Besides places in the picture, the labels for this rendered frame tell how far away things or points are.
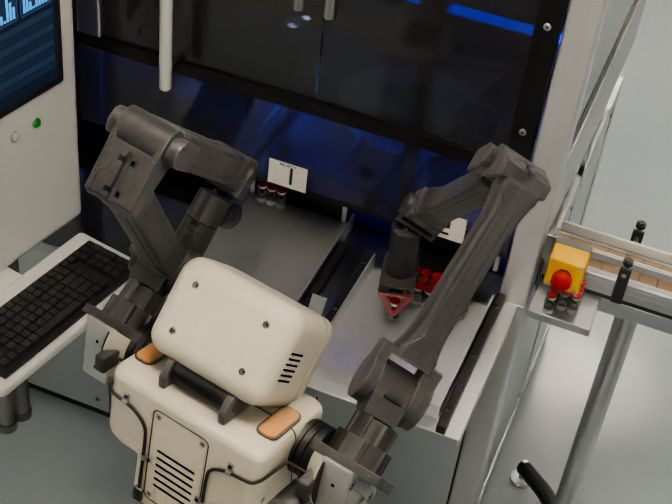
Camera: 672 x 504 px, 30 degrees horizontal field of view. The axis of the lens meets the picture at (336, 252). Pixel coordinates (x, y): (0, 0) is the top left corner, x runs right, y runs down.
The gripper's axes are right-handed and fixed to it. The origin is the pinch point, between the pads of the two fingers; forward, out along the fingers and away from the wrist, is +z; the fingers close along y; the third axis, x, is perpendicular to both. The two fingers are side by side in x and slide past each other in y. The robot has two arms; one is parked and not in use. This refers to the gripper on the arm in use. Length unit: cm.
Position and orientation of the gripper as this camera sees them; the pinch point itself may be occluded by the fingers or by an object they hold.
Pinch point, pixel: (393, 304)
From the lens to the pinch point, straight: 243.8
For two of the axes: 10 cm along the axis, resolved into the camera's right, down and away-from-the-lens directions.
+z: -1.0, 7.6, 6.5
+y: 1.4, -6.3, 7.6
